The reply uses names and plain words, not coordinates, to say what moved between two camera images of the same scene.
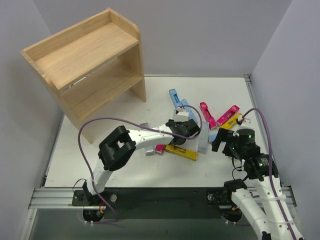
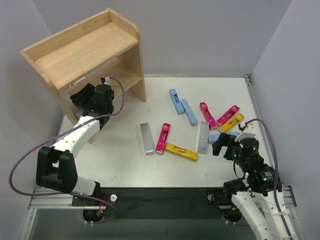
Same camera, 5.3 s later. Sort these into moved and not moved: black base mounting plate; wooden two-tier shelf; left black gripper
Moved: left black gripper
Not moved: black base mounting plate; wooden two-tier shelf
